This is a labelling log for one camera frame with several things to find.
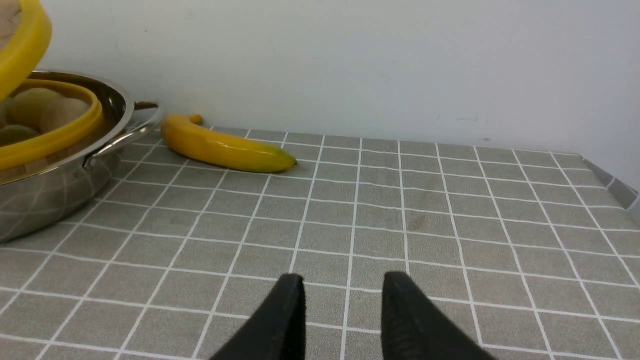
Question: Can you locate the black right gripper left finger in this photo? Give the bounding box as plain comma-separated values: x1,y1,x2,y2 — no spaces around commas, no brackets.
211,273,306,360

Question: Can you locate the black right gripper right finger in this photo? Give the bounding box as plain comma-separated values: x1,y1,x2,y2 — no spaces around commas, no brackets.
381,271,494,360

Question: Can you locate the bamboo steamer lid yellow rim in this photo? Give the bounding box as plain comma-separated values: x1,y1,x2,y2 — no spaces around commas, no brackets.
0,0,53,101

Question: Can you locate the stainless steel pot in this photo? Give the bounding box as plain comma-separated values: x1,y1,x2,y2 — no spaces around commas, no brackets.
0,70,166,243

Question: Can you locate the grey checkered tablecloth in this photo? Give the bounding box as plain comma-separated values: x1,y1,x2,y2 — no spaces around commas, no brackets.
0,128,640,360

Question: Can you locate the yellow banana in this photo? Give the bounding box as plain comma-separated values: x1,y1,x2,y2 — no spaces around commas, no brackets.
160,114,298,174

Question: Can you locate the white round bun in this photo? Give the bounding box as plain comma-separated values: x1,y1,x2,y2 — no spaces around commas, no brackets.
39,97,90,134

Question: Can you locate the yellow-green round bun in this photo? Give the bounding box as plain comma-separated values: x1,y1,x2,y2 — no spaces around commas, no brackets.
7,88,64,131

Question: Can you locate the green dumpling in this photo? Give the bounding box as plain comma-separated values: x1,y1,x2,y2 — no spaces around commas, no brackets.
0,124,41,147

